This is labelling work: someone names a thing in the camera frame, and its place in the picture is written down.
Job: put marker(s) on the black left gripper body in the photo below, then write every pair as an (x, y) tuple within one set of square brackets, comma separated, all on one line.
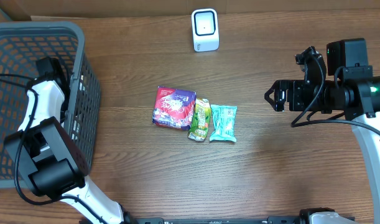
[(48, 66)]

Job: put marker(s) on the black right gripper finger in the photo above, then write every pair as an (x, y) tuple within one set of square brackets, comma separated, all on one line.
[(271, 90), (270, 101)]

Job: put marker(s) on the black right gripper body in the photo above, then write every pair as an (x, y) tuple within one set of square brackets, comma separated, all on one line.
[(291, 95)]

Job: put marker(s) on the teal snack packet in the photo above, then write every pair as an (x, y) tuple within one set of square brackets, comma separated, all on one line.
[(223, 121)]

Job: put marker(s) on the green tea drink carton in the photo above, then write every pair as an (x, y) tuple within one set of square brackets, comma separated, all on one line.
[(201, 120)]

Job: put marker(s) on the red purple snack bag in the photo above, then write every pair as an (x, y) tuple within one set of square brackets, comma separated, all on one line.
[(174, 108)]

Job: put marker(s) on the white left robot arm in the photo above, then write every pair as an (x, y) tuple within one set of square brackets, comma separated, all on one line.
[(48, 166)]

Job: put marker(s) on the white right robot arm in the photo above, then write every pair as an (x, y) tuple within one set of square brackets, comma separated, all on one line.
[(339, 88)]

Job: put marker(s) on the white barcode scanner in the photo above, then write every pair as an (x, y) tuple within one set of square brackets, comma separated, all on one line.
[(205, 30)]

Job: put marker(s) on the grey plastic mesh basket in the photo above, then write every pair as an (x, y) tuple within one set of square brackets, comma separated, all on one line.
[(21, 45)]

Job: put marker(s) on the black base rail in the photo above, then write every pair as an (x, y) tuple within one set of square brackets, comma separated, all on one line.
[(305, 216)]

